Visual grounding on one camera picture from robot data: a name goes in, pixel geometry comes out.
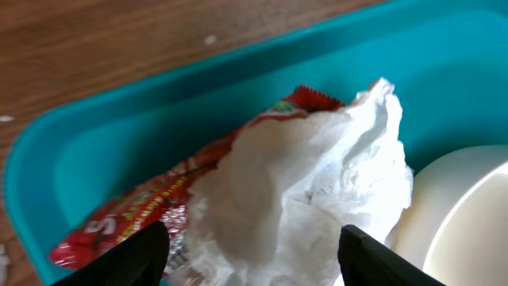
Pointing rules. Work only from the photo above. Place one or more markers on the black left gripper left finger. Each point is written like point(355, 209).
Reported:
point(138, 261)

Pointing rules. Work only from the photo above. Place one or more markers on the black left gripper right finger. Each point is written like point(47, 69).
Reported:
point(367, 262)

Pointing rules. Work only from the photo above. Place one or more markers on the red snack wrapper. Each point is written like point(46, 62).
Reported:
point(164, 197)

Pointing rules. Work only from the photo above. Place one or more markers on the white napkin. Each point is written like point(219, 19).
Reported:
point(272, 211)

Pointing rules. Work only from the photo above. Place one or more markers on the white cup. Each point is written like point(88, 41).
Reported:
point(470, 247)

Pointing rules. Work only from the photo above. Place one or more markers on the teal plastic tray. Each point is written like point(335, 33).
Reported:
point(446, 59)

